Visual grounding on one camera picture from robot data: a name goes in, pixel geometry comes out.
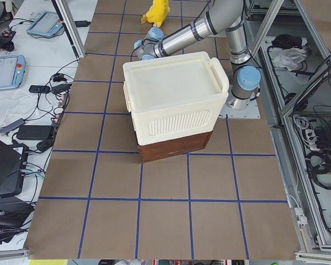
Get crumpled white cloth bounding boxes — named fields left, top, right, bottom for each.
left=273, top=47, right=307, bottom=71

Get dark wooden drawer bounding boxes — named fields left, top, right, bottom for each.
left=137, top=131, right=213, bottom=163

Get black power brick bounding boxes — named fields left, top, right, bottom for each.
left=16, top=125, right=52, bottom=140

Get blue teach pendant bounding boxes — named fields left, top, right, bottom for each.
left=26, top=11, right=63, bottom=39
left=0, top=55, right=26, bottom=91

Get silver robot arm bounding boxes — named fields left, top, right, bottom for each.
left=134, top=1, right=261, bottom=111

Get aluminium frame rail right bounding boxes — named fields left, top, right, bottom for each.
left=244, top=1, right=331, bottom=264

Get blue teach pendant near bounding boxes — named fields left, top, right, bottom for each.
left=0, top=55, right=26, bottom=91

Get black laptop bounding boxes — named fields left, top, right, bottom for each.
left=0, top=140, right=28, bottom=198

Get cream plastic cabinet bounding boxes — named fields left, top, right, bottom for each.
left=123, top=51, right=229, bottom=146

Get yellow plush dinosaur toy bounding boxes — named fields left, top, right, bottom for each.
left=141, top=0, right=170, bottom=28

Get blue teach pendant far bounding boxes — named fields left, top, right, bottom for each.
left=26, top=11, right=63, bottom=39

